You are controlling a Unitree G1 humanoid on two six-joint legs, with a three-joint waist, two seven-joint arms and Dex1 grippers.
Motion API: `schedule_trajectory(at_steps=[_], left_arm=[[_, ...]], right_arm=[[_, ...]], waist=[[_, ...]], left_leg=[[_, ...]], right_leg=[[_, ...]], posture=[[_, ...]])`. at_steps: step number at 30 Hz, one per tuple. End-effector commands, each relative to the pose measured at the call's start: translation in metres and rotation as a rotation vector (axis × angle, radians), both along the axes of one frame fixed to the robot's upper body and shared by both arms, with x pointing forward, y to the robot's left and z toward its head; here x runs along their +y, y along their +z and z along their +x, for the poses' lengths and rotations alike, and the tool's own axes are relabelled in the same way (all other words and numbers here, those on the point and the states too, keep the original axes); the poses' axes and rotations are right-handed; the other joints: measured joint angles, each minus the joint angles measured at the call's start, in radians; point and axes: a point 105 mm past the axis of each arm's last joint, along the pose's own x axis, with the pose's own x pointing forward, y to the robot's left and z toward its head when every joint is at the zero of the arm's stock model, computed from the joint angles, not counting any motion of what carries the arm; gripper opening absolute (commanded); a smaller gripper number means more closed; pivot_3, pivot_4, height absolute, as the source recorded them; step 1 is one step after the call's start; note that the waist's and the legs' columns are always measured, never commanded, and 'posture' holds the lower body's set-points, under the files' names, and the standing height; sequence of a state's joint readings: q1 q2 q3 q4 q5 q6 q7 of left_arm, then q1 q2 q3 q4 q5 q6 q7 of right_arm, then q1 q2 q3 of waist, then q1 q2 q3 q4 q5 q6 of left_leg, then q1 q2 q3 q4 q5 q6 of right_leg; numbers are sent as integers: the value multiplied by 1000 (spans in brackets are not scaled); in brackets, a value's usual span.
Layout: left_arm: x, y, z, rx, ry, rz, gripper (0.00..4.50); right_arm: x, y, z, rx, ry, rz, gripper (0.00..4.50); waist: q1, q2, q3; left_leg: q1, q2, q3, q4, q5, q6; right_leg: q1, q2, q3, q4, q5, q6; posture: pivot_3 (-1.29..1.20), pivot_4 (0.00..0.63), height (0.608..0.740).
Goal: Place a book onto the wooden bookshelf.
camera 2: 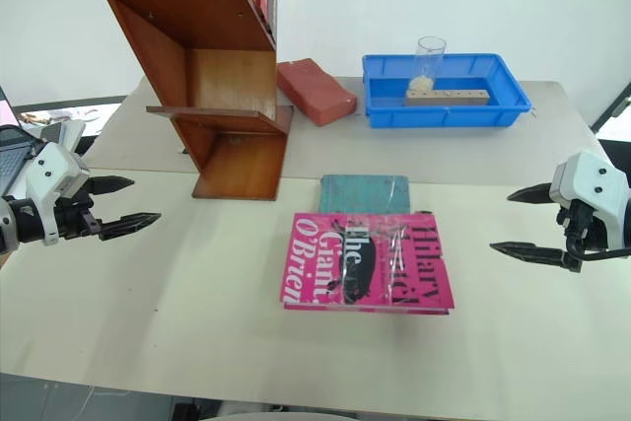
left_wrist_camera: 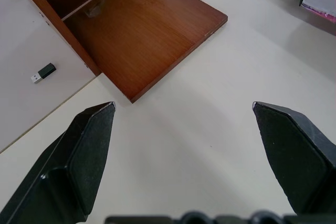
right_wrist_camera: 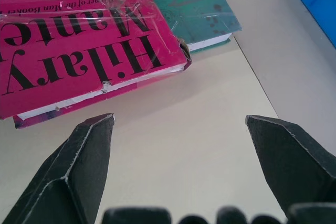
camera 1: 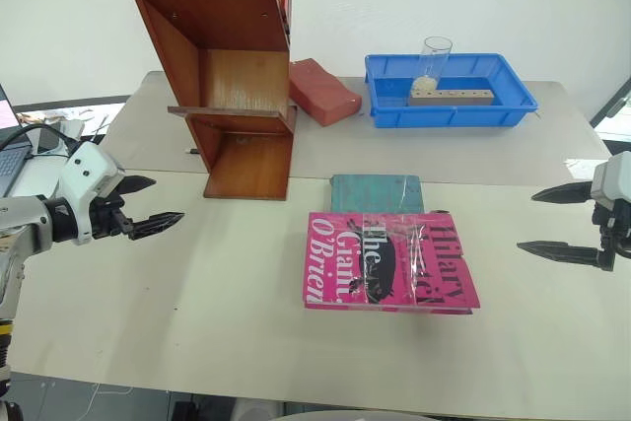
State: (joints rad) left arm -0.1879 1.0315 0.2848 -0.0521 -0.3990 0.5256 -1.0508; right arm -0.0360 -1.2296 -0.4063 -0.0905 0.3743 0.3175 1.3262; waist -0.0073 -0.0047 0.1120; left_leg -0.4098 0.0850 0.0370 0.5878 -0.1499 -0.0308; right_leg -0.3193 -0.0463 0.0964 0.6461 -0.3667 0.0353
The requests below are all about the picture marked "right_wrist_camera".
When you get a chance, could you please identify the green hardcover book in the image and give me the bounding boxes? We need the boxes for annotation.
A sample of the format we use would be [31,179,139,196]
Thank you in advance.
[140,0,243,53]

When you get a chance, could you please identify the blue plastic bin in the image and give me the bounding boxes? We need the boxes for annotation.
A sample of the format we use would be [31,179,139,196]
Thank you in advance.
[293,0,336,50]

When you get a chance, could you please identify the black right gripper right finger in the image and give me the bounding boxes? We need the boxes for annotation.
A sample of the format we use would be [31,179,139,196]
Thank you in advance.
[245,114,336,221]

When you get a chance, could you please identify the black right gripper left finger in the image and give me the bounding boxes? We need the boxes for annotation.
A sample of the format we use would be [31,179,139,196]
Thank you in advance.
[0,113,116,224]

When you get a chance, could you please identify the pink hardcover book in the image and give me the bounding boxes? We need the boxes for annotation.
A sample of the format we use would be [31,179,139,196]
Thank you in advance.
[0,0,193,130]

